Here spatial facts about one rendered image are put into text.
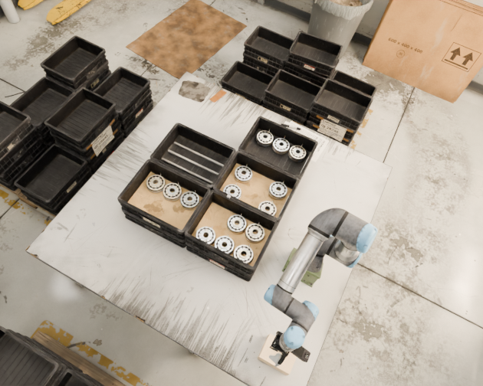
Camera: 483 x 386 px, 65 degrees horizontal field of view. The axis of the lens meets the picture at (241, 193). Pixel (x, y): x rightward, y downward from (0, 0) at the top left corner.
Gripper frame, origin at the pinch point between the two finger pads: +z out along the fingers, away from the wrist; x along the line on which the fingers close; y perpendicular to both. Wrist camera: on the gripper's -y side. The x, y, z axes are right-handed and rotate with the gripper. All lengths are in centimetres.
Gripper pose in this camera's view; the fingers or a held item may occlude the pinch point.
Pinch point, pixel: (284, 351)
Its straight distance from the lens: 187.2
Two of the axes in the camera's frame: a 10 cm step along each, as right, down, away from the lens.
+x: -4.7, 7.5, -4.7
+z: -0.8, 4.9, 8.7
